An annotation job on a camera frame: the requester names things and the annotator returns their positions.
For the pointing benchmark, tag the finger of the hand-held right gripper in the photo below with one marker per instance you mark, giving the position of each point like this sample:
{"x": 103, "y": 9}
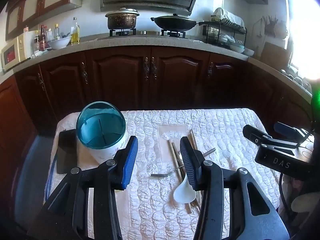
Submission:
{"x": 257, "y": 136}
{"x": 287, "y": 131}

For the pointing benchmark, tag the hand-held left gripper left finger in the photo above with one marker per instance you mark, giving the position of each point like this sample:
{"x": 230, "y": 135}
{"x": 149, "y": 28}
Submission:
{"x": 130, "y": 160}

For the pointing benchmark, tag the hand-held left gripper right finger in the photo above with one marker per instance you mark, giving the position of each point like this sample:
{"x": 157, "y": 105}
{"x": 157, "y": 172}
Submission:
{"x": 187, "y": 162}

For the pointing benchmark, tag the white utensil holder blue rim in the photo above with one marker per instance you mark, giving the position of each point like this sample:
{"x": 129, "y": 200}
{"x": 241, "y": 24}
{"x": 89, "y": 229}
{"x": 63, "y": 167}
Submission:
{"x": 110, "y": 152}

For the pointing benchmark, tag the metal spoon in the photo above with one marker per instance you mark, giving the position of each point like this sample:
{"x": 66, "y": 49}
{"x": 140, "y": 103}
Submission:
{"x": 210, "y": 151}

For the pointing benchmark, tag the metal fork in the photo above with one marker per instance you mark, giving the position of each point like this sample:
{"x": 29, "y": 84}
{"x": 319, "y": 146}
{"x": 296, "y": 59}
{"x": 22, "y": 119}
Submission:
{"x": 160, "y": 175}

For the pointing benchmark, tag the white ceramic spoon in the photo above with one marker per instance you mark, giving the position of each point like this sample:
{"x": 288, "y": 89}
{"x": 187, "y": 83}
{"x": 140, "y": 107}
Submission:
{"x": 183, "y": 192}

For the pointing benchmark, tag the person's right hand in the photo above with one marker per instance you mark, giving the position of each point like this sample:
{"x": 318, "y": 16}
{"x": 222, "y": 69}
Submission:
{"x": 301, "y": 202}

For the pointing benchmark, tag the white quilted table cover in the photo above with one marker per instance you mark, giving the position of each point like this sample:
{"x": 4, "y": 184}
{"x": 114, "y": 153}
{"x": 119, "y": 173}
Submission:
{"x": 225, "y": 135}

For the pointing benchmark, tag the black smartphone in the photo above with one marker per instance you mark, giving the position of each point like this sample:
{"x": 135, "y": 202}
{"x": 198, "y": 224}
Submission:
{"x": 66, "y": 152}

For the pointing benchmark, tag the wooden cutting board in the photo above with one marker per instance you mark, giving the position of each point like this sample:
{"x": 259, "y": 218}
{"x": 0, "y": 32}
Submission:
{"x": 276, "y": 55}

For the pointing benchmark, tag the small white bowl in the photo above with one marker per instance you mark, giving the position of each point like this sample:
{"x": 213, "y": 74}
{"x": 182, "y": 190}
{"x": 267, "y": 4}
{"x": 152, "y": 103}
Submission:
{"x": 249, "y": 52}

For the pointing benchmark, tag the dark wooden base cabinets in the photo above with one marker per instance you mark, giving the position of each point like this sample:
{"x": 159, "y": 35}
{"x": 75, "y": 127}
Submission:
{"x": 175, "y": 77}

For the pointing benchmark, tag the pale blue bowl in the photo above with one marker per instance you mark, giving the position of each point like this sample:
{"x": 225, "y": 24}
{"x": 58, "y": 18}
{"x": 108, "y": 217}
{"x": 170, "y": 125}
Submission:
{"x": 237, "y": 48}

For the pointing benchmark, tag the speckled stone countertop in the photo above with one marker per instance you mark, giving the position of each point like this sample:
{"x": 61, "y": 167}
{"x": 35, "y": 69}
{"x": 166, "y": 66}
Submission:
{"x": 140, "y": 42}

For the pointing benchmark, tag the gas stove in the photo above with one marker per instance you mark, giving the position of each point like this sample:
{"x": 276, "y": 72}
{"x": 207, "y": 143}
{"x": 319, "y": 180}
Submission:
{"x": 147, "y": 33}

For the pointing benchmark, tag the white mixing bowl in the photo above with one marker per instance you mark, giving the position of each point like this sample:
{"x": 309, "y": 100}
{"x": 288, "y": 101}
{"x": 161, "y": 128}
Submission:
{"x": 58, "y": 43}

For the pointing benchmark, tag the yellow cooking oil bottle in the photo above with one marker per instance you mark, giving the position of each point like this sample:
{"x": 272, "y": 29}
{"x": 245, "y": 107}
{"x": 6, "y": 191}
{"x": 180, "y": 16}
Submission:
{"x": 75, "y": 35}

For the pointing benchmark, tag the stained metal pot with lid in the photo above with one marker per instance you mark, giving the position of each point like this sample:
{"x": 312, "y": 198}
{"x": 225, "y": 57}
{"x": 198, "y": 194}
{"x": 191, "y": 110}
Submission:
{"x": 122, "y": 20}

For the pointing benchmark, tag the black wok with lid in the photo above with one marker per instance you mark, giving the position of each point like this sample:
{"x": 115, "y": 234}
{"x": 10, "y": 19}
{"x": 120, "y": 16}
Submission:
{"x": 175, "y": 22}

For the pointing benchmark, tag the clear bottle yellow cap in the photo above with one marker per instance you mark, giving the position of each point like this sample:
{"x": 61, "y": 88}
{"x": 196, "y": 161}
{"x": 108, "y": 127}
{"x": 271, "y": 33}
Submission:
{"x": 57, "y": 33}

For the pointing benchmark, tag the dark sauce bottle red label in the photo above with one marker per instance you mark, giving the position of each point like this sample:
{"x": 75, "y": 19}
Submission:
{"x": 43, "y": 41}

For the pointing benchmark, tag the cream microwave oven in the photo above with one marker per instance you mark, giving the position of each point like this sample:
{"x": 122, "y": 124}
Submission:
{"x": 15, "y": 52}

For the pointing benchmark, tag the wall utensil rack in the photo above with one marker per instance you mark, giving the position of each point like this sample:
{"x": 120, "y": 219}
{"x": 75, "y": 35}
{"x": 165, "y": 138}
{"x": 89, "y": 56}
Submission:
{"x": 272, "y": 27}

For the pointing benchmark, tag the wooden wall cabinet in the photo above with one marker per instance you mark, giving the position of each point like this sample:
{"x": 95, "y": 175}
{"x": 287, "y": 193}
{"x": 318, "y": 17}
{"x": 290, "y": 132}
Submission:
{"x": 37, "y": 5}

